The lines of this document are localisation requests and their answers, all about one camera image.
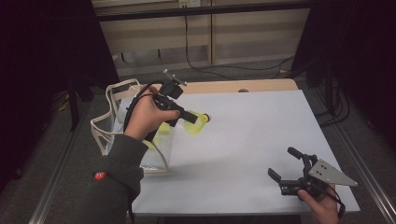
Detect white wall socket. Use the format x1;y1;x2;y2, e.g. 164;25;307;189
178;0;202;8

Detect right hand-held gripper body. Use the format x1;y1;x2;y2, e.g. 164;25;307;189
278;153;359;202

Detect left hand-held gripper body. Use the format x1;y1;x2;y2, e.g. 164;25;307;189
152;68;188;115

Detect person's right hand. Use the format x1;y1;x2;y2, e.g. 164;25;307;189
297;186;340;224

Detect black floor cables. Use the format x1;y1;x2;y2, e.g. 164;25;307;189
314;90;351;128

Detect yellow plastic shuttlecock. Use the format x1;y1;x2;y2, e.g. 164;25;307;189
142;133;162;149
157;121;172;135
182;110;212;136

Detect aluminium floor rail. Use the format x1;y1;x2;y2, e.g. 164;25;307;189
311;90;396;224
29;102;92;224

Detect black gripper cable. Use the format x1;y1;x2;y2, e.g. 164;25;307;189
122;81;163;133
317;185;347;220

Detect black curtain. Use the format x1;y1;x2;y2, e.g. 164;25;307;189
292;0;396;150
0;0;120;188

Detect black metal stand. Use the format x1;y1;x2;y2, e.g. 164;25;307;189
66;69;94;132
306;60;335;115

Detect person's left hand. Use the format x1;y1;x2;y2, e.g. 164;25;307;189
123;86;181;143

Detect yellow and black cable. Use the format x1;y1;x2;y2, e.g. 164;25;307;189
49;90;73;113

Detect clear plastic bag beige trim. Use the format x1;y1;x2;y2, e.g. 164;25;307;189
90;77;176;175

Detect white table cover board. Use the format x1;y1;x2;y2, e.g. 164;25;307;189
132;89;361;216

